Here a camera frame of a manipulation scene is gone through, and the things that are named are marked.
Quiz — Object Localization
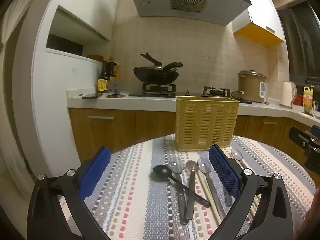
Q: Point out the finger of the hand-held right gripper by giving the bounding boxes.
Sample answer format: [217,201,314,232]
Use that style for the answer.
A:
[310,124,320,142]
[289,126,313,150]

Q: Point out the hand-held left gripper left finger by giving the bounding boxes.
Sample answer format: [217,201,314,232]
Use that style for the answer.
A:
[26,145,112,240]

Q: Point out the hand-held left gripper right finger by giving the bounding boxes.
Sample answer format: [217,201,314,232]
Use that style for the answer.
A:
[208,144,294,240]

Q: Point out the brown translucent spoon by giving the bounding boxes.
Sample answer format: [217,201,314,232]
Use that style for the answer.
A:
[185,160,199,220]

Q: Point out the yellow slotted utensil basket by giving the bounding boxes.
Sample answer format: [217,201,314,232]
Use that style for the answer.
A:
[174,95,240,152]

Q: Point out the black plastic spoon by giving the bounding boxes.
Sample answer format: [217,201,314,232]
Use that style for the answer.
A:
[150,164,211,208]

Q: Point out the person's right forearm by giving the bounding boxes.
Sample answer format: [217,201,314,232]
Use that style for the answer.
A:
[294,186,320,240]

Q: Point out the yellow oil bottle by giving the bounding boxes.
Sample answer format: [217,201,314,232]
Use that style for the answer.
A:
[303,85,314,114]

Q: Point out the wooden base cabinets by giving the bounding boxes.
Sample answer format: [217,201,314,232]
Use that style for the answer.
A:
[68,107,313,167]

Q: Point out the striped woven tablecloth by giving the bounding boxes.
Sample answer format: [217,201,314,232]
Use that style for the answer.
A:
[59,134,317,240]

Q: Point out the white electric kettle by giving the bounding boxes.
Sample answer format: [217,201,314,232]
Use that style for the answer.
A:
[279,81,298,107]

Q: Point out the brown rice cooker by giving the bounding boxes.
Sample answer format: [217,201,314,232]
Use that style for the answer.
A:
[237,70,267,102]

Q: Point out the red labelled packet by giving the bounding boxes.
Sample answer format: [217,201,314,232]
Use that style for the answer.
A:
[107,80,124,93]

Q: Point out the white kitchen counter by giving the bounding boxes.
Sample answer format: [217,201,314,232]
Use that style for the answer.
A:
[66,88,320,121]

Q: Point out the tall dark sauce bottle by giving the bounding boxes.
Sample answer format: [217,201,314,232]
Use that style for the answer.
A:
[96,57,110,92]

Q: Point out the dark window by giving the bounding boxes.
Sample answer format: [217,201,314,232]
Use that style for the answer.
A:
[276,1,320,81]

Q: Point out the short dark sauce bottle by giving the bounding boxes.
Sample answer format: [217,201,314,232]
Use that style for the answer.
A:
[107,61,119,83]

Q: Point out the gas stove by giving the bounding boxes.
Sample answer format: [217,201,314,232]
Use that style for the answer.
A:
[128,83,232,98]

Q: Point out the black wok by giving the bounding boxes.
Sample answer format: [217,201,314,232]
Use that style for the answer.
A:
[133,66,181,85]

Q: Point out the range hood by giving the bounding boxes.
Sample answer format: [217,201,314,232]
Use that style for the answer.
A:
[127,0,252,27]

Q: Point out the black power cable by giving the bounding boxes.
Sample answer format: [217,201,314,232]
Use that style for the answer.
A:
[230,90,269,105]

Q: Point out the wok lid with black handle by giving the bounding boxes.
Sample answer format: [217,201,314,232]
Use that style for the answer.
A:
[134,52,165,72]

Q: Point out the white and yellow wall cabinet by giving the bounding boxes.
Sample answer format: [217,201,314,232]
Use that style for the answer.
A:
[231,0,286,47]

